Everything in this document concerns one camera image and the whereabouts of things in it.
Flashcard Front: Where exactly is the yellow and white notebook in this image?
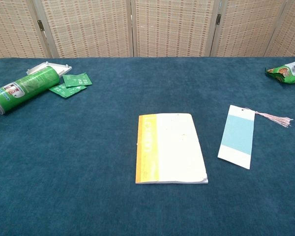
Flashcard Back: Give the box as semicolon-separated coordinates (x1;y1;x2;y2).
135;113;209;185

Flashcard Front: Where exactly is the light blue tasselled bookmark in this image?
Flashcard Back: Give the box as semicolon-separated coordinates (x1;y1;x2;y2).
217;105;294;170

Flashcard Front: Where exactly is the green sachet packet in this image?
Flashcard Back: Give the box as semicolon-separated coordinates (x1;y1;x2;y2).
48;83;87;99
62;72;92;88

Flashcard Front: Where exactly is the white plastic tray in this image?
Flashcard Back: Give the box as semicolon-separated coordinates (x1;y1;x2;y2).
26;62;72;77

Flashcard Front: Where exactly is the blue velvet table cloth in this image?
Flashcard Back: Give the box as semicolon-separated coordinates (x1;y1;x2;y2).
0;57;295;236

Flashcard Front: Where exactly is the woven bamboo folding screen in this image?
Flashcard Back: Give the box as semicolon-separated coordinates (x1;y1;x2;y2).
0;0;295;59

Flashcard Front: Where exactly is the green cylindrical snack can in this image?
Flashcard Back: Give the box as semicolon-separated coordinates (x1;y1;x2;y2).
0;65;60;116

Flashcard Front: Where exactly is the green snack bag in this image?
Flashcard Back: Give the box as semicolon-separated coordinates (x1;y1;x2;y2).
265;58;295;85

